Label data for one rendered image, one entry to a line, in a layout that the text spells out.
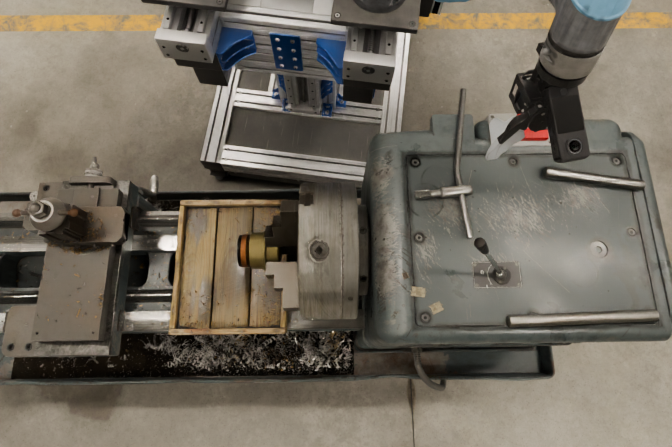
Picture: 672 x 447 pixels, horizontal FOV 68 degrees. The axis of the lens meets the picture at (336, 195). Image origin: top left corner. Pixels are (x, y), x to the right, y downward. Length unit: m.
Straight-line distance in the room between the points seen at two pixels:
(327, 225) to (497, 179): 0.36
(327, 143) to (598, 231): 1.35
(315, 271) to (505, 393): 1.47
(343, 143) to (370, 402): 1.10
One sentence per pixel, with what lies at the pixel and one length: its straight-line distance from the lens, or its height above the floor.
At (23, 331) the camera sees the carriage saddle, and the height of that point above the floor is 0.90.
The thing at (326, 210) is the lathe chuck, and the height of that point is 1.23.
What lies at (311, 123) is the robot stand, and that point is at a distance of 2.24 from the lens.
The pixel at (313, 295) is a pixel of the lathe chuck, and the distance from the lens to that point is 1.04.
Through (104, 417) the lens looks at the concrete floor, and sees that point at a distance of 2.42.
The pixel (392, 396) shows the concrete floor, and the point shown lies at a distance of 2.24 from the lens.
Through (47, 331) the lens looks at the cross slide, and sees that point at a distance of 1.42.
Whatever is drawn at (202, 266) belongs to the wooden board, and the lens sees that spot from 1.39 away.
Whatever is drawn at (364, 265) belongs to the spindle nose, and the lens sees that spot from 1.06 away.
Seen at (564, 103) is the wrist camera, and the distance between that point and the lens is 0.81.
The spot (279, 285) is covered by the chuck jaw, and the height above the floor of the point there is 1.10.
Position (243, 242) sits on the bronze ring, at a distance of 1.14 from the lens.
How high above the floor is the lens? 2.22
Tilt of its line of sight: 72 degrees down
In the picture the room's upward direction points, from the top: 2 degrees clockwise
